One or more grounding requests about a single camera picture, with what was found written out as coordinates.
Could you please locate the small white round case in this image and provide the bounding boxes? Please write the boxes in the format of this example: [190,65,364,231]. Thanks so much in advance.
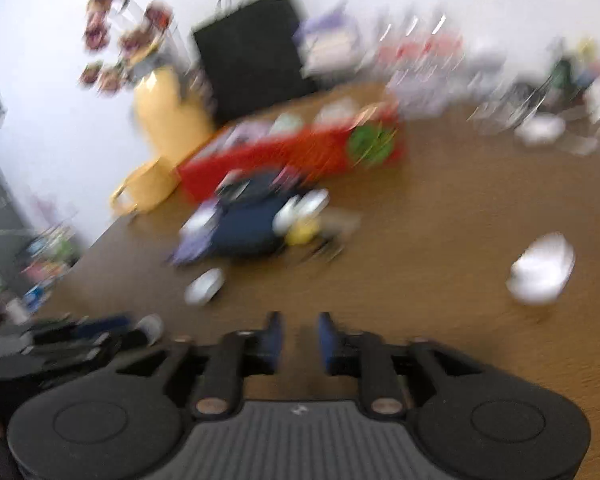
[184,268,225,307]

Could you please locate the navy blue pouch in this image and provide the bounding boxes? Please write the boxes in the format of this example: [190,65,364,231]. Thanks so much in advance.
[209,170,300,258]

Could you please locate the yellow mug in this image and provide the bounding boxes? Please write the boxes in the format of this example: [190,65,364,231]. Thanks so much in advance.
[109,158,178,216]

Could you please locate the red cardboard box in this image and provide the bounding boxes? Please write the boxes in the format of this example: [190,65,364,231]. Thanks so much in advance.
[176,103,406,202]

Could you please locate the yellow thermos jug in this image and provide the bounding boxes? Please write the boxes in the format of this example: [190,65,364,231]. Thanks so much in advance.
[131,51,215,169]

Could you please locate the lavender tin box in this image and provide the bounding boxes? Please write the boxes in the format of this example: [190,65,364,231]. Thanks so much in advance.
[387,72,451,120]

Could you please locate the white earbuds case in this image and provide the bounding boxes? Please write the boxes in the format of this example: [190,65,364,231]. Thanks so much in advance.
[515,113,566,148]

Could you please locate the black paper bag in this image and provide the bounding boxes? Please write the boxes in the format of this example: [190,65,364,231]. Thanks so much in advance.
[192,0,318,125]

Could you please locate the dried pink flowers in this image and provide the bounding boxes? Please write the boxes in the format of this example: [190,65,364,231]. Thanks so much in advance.
[80,0,175,96]

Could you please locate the purple tissue pack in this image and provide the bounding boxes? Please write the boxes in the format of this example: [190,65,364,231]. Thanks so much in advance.
[294,1,364,77]

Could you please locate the purple drawstring cloth bag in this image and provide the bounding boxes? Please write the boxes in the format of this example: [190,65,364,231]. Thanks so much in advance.
[168,232,213,266]

